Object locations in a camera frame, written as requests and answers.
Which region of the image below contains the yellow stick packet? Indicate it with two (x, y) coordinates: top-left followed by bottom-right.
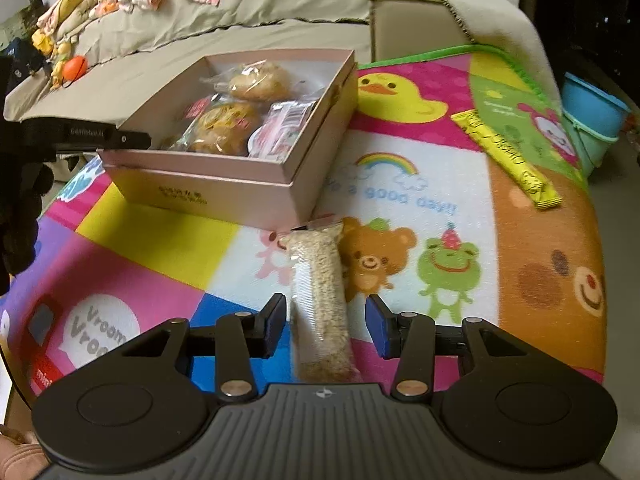
(450, 109), (564, 211)

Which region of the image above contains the pink cloth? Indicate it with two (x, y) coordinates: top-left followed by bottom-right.
(0, 431), (49, 480)

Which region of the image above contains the dark cabinet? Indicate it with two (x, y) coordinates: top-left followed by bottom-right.
(520, 0), (640, 116)

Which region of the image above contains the pale round pastry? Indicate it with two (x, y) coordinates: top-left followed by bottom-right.
(200, 59), (302, 104)

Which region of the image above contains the blue plastic bucket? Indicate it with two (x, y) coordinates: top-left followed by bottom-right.
(560, 71), (632, 137)

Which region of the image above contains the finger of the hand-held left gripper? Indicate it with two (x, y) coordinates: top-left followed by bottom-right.
(100, 129), (153, 152)

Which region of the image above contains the pink cardboard gift box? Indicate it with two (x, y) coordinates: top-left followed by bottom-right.
(100, 49), (359, 232)

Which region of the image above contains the white cup with pink lid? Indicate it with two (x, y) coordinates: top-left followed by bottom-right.
(247, 121), (297, 162)

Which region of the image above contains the dark blue bag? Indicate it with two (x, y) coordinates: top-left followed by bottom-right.
(9, 36), (52, 82)

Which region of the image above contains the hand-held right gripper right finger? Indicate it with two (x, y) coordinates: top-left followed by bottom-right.
(365, 294), (521, 402)

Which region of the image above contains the small yellow plush toy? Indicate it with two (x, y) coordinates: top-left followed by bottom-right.
(31, 29), (74, 92)

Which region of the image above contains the colourful cartoon play mat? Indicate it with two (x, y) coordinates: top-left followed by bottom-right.
(0, 45), (609, 413)

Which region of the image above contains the orange toy ball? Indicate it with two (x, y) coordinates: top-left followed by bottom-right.
(65, 56), (90, 82)

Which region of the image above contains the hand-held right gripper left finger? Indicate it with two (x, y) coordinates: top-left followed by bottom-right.
(121, 292), (288, 403)

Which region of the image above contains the golden wrapped round pastry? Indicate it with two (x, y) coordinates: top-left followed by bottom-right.
(169, 99), (264, 157)

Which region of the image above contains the pink snack packet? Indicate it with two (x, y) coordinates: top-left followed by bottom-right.
(264, 99), (319, 137)

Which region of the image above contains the clear-wrapped oat bar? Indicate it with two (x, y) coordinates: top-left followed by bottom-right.
(282, 216), (364, 384)

